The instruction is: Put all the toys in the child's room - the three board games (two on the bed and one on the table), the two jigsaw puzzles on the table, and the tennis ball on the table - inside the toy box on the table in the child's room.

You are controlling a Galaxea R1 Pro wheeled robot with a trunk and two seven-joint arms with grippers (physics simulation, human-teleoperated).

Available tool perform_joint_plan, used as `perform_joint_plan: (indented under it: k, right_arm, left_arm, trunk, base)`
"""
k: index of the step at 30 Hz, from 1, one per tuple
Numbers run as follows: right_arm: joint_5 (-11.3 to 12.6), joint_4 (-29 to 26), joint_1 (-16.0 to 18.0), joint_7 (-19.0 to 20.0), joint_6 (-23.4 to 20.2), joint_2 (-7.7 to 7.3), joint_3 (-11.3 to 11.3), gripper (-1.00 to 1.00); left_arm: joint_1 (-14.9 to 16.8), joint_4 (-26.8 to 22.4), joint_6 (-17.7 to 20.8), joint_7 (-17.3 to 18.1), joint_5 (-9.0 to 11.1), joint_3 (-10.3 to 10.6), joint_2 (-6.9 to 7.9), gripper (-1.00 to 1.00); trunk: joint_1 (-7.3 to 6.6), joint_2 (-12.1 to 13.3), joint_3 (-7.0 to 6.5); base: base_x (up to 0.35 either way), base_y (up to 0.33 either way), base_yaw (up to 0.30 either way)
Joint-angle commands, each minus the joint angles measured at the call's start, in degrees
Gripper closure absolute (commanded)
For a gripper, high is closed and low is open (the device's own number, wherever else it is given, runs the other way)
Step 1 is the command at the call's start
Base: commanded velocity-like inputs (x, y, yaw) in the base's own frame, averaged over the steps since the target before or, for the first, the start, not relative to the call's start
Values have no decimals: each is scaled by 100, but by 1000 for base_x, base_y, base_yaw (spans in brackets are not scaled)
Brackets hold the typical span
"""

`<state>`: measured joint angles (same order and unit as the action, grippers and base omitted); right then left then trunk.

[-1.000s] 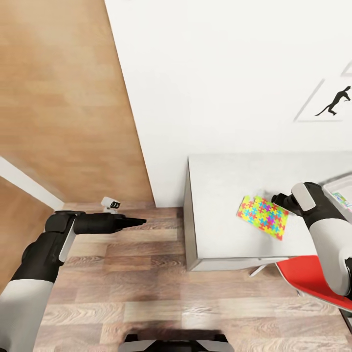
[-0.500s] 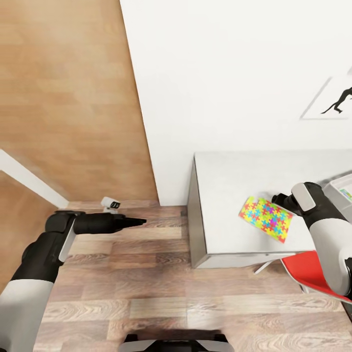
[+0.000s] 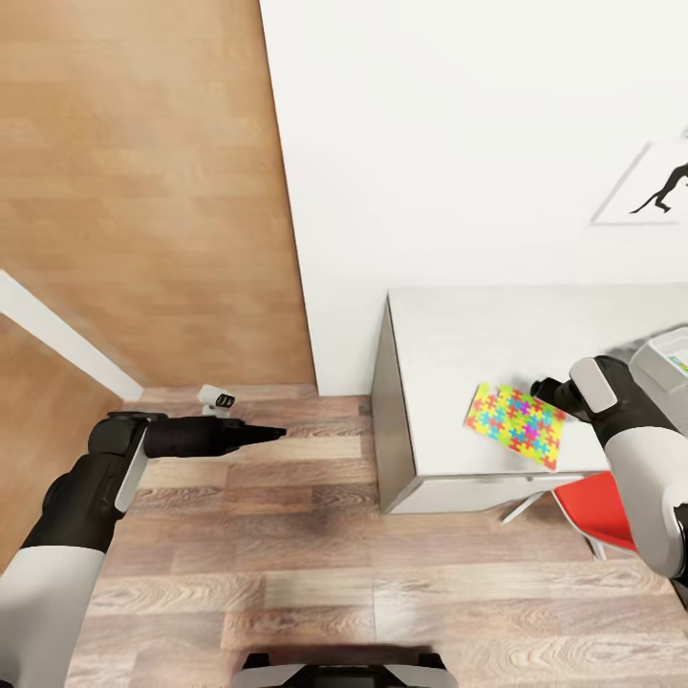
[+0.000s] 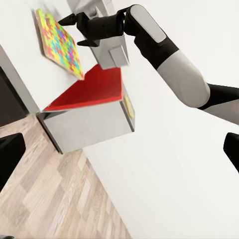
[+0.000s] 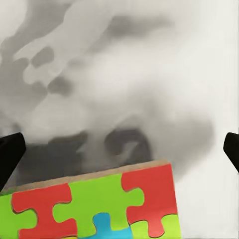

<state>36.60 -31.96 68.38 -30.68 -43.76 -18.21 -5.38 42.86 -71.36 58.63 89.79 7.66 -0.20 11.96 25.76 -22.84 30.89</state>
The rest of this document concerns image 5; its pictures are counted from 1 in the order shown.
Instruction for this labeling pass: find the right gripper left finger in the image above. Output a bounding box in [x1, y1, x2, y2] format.
[0, 132, 26, 192]

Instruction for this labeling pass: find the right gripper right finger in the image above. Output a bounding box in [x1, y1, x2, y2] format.
[223, 132, 239, 172]

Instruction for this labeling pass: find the jigsaw puzzle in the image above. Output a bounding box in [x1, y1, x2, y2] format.
[0, 159, 182, 239]

